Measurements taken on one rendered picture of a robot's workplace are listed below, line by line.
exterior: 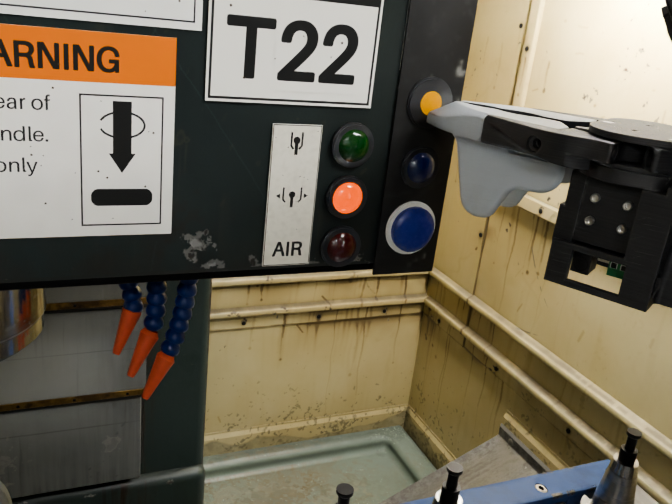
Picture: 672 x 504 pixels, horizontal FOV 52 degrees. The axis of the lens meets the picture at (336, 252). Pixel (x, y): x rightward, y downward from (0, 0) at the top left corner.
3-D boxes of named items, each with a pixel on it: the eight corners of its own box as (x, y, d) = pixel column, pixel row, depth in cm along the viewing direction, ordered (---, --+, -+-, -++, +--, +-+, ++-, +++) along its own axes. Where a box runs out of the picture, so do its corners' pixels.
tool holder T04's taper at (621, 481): (610, 493, 78) (625, 443, 76) (641, 520, 74) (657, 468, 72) (580, 502, 76) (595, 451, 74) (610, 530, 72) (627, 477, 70)
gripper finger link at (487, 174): (392, 199, 41) (540, 243, 36) (406, 98, 39) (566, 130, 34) (419, 191, 43) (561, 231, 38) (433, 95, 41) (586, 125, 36)
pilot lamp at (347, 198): (363, 216, 42) (367, 181, 42) (330, 216, 42) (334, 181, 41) (359, 213, 43) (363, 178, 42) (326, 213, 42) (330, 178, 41)
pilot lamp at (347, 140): (369, 165, 41) (374, 128, 41) (336, 164, 40) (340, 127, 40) (365, 162, 42) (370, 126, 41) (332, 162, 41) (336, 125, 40)
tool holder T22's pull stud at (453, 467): (451, 490, 65) (457, 459, 64) (461, 502, 64) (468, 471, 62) (436, 494, 64) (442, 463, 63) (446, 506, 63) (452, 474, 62)
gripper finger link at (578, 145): (467, 145, 36) (642, 185, 31) (473, 115, 35) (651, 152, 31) (505, 137, 39) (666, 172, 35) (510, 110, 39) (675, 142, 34)
